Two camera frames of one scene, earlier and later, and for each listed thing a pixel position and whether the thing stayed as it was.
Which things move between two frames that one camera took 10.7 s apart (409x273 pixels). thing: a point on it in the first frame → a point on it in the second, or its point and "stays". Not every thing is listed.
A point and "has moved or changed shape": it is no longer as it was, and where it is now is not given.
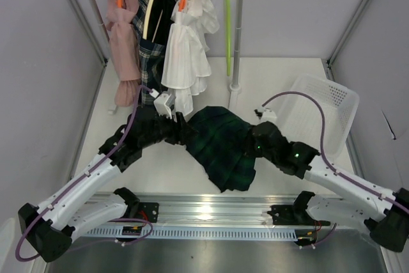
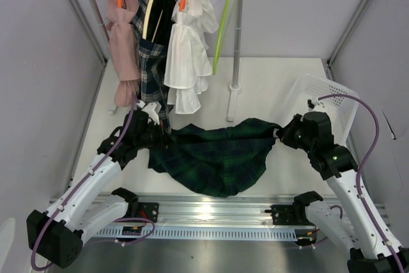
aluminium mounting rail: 212,209 stays
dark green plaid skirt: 220,148 has moved or changed shape
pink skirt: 124,43 stays
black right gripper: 256,155 → 284,134
